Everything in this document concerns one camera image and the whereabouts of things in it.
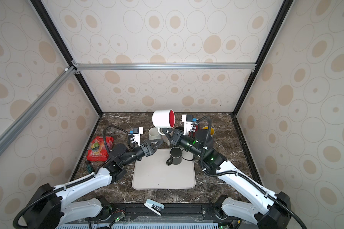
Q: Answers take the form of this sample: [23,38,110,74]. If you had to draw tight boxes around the cream white mug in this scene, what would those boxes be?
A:
[152,109,175,135]

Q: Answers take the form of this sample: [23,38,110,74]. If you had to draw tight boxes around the beige plastic tray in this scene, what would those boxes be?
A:
[132,148,196,190]

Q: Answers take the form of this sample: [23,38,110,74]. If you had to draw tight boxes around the red snack bag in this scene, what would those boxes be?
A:
[87,136,109,162]

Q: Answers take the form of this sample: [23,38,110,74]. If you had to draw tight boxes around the white ribbed mug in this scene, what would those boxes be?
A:
[148,127,162,140]

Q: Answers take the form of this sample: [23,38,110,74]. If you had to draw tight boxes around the blue butterfly mug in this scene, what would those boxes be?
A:
[203,126,215,136]

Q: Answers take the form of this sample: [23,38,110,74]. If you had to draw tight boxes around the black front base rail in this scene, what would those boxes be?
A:
[40,202,287,229]

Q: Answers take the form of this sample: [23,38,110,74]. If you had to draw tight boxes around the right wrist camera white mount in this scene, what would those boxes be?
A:
[182,114,197,136]

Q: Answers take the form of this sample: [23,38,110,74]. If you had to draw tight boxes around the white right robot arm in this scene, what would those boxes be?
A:
[158,128,306,229]

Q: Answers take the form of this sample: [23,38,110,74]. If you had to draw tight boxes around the small black mug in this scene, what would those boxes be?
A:
[166,147,183,166]

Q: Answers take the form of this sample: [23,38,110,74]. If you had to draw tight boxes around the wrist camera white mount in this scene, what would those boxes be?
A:
[182,114,197,136]
[128,127,143,148]

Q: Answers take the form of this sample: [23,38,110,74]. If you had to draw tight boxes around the light blue white stapler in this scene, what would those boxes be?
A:
[144,199,165,216]

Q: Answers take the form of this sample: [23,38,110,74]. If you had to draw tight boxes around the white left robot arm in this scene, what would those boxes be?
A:
[12,139,163,229]

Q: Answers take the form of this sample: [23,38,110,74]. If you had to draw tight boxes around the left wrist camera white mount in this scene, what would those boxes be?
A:
[128,127,143,148]

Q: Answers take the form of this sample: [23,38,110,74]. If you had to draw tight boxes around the green handled screwdriver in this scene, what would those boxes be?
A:
[85,161,94,174]

